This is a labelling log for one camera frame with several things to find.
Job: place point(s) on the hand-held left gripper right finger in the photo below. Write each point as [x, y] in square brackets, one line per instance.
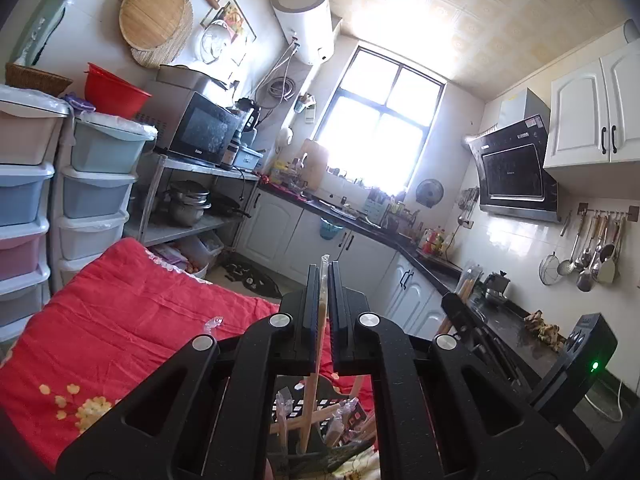
[340, 320]

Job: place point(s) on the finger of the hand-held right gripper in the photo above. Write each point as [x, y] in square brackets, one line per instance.
[462, 315]

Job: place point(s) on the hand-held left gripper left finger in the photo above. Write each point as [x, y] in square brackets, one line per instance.
[313, 310]

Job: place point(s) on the black mesh utensil basket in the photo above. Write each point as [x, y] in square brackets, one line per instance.
[327, 389]

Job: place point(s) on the row of hanging kitchen utensils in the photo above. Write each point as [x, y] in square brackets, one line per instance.
[595, 255]

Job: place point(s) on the steel kettle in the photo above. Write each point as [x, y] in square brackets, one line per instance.
[497, 281]

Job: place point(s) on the ginger roots pile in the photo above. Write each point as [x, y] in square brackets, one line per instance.
[545, 331]

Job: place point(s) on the dark floor mat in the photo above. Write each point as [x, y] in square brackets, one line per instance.
[250, 280]

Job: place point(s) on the group of condiment bottles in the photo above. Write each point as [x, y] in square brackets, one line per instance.
[434, 241]

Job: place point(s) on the blue hanging bin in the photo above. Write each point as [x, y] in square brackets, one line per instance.
[331, 228]

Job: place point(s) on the white base cabinets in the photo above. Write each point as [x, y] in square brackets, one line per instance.
[280, 230]

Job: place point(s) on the small hanging tools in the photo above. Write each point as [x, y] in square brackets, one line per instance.
[469, 198]

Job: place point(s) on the clear plastic storage boxes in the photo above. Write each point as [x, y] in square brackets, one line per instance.
[200, 250]

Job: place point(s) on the black wok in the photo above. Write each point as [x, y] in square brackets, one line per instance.
[227, 205]

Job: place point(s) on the wooden cutting board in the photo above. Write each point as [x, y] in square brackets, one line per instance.
[314, 162]

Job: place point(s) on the black range hood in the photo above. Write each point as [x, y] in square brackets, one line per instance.
[515, 175]

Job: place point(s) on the stacked steel pots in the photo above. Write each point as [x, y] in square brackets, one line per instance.
[187, 207]

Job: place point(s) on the blue-grey plastic box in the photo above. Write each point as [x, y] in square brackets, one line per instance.
[248, 157]

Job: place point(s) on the dark glass jar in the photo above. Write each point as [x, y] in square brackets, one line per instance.
[228, 154]

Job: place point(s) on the kitchen window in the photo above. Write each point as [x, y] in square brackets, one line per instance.
[370, 135]

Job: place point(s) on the steel shelf table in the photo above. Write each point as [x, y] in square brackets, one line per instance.
[200, 165]

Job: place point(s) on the red floral blanket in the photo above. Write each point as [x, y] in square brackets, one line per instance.
[125, 320]

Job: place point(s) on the black microwave oven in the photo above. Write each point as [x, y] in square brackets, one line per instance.
[205, 127]

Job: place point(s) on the drawer tower with teal drawer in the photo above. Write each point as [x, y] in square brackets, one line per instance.
[95, 195]

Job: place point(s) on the steel rectangular container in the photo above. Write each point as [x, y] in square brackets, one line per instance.
[180, 77]

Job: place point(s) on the white round hanging lid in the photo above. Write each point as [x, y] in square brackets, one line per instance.
[216, 42]

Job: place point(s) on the white water heater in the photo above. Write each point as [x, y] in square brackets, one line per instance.
[305, 20]

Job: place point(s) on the round woven straw tray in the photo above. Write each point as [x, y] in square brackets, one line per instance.
[175, 54]

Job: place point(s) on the red plastic basin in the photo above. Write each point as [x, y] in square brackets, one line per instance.
[112, 92]

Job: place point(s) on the purple plastic item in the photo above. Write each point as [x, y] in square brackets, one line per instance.
[80, 102]

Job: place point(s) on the round bamboo tray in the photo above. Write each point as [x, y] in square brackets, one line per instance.
[152, 12]

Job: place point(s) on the dark wicker basket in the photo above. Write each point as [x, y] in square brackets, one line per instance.
[35, 80]

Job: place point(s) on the wall socket with plug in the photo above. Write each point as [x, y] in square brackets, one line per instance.
[467, 222]

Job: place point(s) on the round grey wall fan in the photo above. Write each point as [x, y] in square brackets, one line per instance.
[429, 194]

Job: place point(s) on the white round wall device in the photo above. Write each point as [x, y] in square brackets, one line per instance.
[285, 136]

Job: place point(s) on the white wall cabinet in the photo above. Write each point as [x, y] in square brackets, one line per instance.
[580, 115]

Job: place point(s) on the small fruit wall poster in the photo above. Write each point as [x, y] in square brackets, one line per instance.
[236, 15]

